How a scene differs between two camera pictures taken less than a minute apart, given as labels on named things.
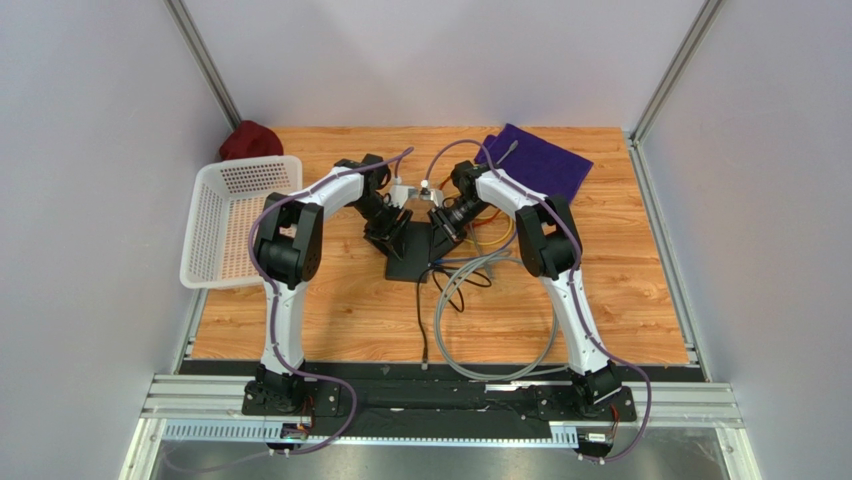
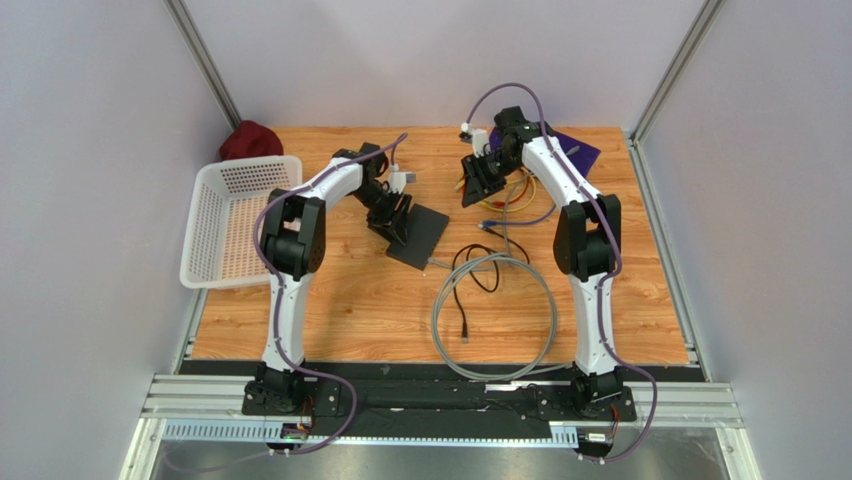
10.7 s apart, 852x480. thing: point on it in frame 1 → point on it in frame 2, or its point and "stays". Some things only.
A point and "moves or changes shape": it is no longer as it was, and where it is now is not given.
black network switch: (416, 255) moves or changes shape
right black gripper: (439, 226) → (480, 176)
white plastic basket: (226, 198) stays
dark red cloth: (251, 140) stays
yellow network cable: (488, 243) moves or changes shape
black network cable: (424, 362) → (464, 332)
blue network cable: (474, 256) moves or changes shape
